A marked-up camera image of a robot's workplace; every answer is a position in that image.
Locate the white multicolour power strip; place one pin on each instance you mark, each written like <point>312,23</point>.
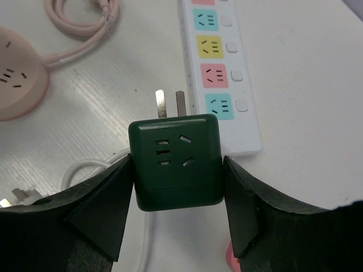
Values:
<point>216,72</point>

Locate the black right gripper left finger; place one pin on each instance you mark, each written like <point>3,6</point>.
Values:
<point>78,229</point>

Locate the pink plug adapter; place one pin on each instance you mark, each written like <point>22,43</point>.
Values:
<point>232,262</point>

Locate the dark green cube plug adapter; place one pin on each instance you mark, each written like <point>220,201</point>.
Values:
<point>177,160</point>

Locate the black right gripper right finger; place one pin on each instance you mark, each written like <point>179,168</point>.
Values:
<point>271,231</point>

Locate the pink round socket hub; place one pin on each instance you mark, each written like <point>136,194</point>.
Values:
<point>24,78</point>

